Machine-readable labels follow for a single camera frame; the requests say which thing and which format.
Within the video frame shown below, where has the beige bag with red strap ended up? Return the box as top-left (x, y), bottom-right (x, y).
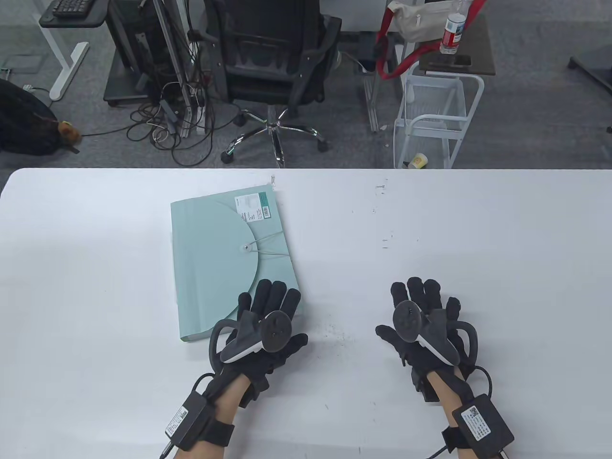
top-left (375, 0), bottom-right (486, 80)

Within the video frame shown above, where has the black keyboard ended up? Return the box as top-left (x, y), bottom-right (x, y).
top-left (50, 0), bottom-right (94, 19)

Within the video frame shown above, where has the dark brown side table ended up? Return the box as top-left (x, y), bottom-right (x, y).
top-left (415, 12), bottom-right (497, 76)

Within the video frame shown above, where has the black office chair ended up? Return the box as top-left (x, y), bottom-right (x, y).
top-left (189, 0), bottom-right (343, 168)

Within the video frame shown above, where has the white leg standing desk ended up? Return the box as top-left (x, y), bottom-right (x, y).
top-left (31, 0), bottom-right (109, 101)

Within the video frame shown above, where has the person's right forearm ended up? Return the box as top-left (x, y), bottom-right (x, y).
top-left (427, 368), bottom-right (483, 459)

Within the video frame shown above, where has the mint green accordion folder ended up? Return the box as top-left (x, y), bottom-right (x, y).
top-left (170, 188), bottom-right (301, 341)

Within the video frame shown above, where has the black stand base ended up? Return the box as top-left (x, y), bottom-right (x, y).
top-left (568, 45), bottom-right (612, 96)

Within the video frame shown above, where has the clear plastic water bottle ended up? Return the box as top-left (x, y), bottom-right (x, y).
top-left (439, 0), bottom-right (472, 55)

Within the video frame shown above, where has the short aluminium extrusion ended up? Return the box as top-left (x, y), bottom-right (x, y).
top-left (362, 76), bottom-right (382, 133)

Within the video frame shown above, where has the black backpack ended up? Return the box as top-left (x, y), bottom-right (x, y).
top-left (0, 79), bottom-right (61, 155)

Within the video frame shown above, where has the white wire cart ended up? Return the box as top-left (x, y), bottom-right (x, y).
top-left (393, 62), bottom-right (485, 169)

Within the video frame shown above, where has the tangle of black cables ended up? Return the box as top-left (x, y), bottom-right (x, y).
top-left (126, 67), bottom-right (240, 167)

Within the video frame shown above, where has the person's left forearm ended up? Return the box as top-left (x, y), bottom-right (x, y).
top-left (175, 375), bottom-right (251, 459)

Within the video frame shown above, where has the person's left hand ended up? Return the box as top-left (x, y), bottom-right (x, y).
top-left (218, 279), bottom-right (309, 408)

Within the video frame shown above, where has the grey white handheld controller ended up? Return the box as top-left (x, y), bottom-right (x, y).
top-left (209, 310), bottom-right (293, 371)
top-left (392, 300), bottom-right (479, 369)

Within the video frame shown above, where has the aluminium frame rail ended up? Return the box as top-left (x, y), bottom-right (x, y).
top-left (153, 0), bottom-right (214, 140)

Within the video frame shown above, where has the black labelled wrist box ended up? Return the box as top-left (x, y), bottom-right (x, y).
top-left (165, 390), bottom-right (217, 451)
top-left (452, 393), bottom-right (515, 457)

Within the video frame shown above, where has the black computer tower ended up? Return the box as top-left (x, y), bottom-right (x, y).
top-left (104, 0), bottom-right (174, 107)

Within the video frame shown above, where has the black smartphone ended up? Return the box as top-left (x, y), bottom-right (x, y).
top-left (427, 54), bottom-right (473, 68)

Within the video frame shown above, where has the person's right hand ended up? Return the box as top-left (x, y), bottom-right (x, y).
top-left (375, 277), bottom-right (472, 402)

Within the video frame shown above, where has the black wrist strap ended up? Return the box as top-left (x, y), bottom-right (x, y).
top-left (205, 416), bottom-right (235, 448)
top-left (441, 426), bottom-right (463, 453)

